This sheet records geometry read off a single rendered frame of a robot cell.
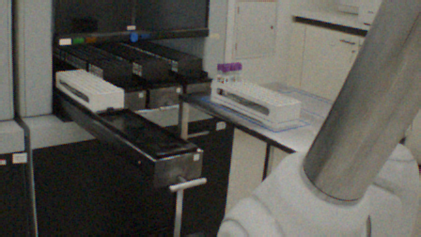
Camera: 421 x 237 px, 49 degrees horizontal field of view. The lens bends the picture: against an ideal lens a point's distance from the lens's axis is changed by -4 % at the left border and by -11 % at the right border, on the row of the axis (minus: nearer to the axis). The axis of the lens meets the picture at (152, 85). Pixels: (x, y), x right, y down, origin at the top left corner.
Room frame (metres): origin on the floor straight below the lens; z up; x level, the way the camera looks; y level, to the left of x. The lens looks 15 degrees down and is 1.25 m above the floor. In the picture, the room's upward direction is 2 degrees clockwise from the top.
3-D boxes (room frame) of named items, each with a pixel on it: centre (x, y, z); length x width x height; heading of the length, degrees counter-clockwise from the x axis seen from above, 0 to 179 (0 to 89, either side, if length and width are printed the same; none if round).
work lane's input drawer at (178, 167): (1.32, 0.10, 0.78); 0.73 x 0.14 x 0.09; 33
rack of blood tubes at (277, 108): (1.38, -0.30, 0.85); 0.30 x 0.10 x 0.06; 31
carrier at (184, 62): (1.80, -0.13, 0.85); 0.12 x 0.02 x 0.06; 122
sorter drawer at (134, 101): (1.83, 0.25, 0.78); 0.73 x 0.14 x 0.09; 33
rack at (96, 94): (1.47, 0.20, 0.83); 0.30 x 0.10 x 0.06; 33
